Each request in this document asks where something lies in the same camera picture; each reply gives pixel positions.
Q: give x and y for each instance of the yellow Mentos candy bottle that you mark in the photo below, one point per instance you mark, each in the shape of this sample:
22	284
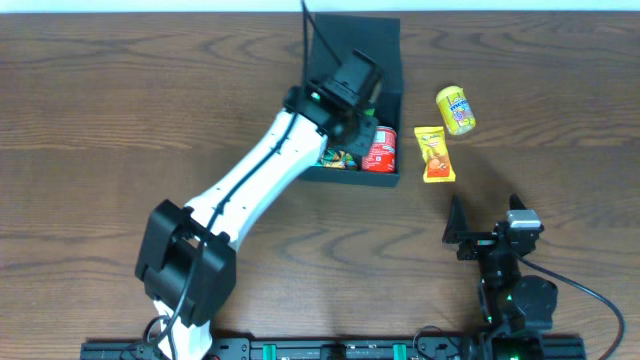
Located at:
455	110

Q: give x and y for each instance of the red potato chips can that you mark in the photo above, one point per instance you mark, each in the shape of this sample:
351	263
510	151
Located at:
382	154

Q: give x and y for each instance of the black open gift box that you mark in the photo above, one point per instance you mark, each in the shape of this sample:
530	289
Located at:
379	39

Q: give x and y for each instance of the yellow Julies biscuit packet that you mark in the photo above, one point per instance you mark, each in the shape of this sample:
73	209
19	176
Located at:
432	143

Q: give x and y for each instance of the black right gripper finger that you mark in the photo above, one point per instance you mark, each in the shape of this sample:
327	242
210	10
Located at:
457	224
515	203

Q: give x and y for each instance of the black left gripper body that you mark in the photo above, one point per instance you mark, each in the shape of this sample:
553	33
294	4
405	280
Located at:
364	138

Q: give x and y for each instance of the black mounting rail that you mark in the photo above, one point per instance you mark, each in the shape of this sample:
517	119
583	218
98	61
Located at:
436	347

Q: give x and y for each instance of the Haribo worms candy bag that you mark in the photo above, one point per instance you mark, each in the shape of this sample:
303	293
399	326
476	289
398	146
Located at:
338	159

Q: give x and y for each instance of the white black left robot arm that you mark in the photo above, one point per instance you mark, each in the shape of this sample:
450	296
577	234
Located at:
187	259

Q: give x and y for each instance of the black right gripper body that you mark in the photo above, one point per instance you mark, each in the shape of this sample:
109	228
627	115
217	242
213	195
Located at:
481	240

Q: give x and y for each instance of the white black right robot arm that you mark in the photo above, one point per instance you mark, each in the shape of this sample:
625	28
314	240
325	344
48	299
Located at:
517	309

